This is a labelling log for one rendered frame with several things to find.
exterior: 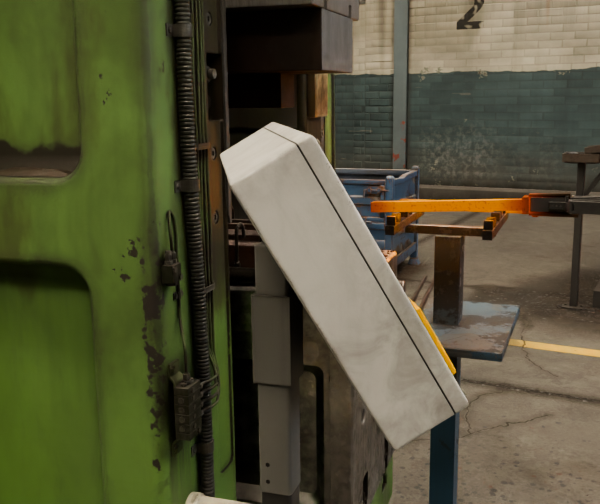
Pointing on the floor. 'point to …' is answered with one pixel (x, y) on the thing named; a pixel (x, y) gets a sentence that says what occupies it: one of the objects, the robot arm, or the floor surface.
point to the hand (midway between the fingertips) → (548, 203)
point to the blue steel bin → (403, 188)
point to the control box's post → (277, 406)
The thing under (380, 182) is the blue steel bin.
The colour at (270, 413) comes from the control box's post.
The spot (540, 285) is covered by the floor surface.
